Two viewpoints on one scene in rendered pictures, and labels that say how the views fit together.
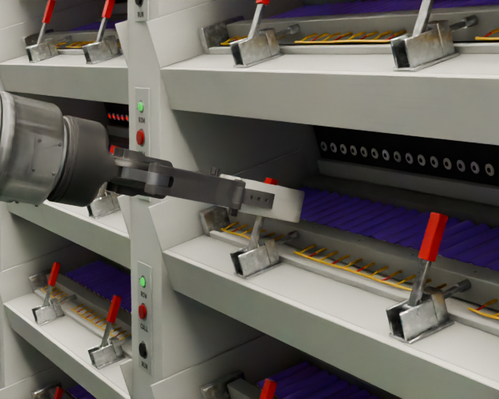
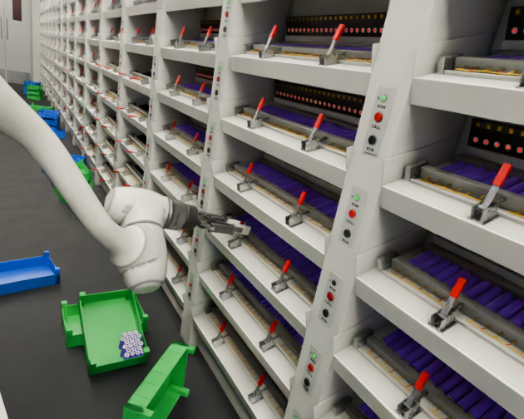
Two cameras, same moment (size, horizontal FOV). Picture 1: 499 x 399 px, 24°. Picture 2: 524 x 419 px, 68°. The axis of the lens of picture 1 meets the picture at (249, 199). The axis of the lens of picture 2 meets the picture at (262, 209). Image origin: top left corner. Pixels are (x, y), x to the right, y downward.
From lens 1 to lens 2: 35 cm
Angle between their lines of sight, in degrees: 14
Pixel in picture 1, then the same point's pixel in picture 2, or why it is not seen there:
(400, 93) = (285, 231)
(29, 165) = (175, 223)
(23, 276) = not seen: hidden behind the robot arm
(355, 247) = (264, 249)
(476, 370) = (292, 310)
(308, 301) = (249, 265)
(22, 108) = (175, 205)
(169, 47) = (216, 169)
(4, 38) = (156, 124)
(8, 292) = not seen: hidden behind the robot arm
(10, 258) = not seen: hidden behind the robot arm
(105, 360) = (180, 242)
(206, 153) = (222, 199)
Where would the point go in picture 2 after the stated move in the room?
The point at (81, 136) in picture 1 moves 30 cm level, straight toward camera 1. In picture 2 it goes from (190, 213) to (200, 264)
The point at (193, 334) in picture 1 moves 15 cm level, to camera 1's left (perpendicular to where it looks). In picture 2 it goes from (210, 249) to (170, 244)
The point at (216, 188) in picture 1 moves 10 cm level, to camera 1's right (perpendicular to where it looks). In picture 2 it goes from (227, 229) to (260, 234)
